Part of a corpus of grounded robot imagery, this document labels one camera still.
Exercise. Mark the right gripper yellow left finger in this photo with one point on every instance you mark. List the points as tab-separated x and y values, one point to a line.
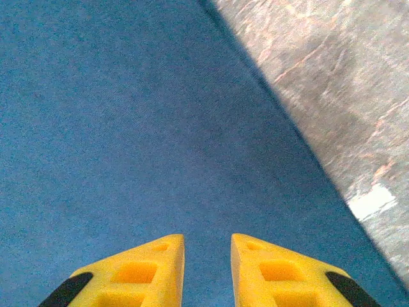
128	288

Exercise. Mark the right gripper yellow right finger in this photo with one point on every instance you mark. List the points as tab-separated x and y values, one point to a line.
287	288

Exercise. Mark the navy blue t-shirt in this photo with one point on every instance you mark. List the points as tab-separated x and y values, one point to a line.
128	128

